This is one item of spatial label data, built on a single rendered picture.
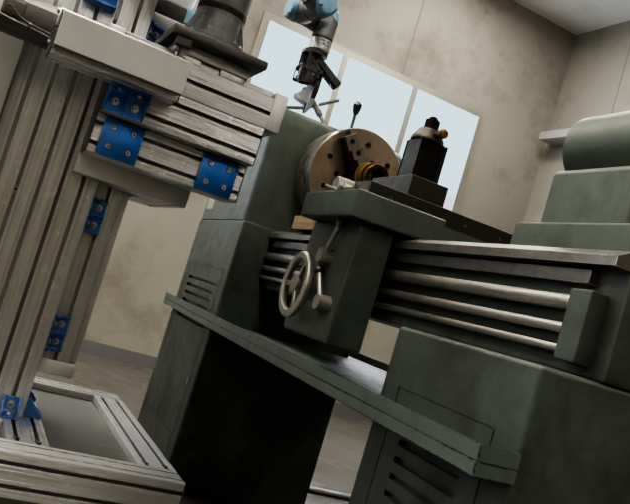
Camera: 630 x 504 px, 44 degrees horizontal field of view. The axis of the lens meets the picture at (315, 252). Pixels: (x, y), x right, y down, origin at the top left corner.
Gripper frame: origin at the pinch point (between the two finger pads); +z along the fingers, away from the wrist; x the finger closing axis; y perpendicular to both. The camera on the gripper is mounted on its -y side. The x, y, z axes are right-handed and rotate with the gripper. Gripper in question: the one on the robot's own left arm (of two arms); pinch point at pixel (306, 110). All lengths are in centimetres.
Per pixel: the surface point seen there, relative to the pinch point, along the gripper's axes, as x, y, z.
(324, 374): 116, 19, 75
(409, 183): 93, 2, 30
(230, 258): 15, 15, 56
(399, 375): 132, 13, 70
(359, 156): 38.0, -7.6, 16.7
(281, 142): 16.5, 10.3, 16.8
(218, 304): 17, 15, 71
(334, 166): 32.0, -3.2, 21.0
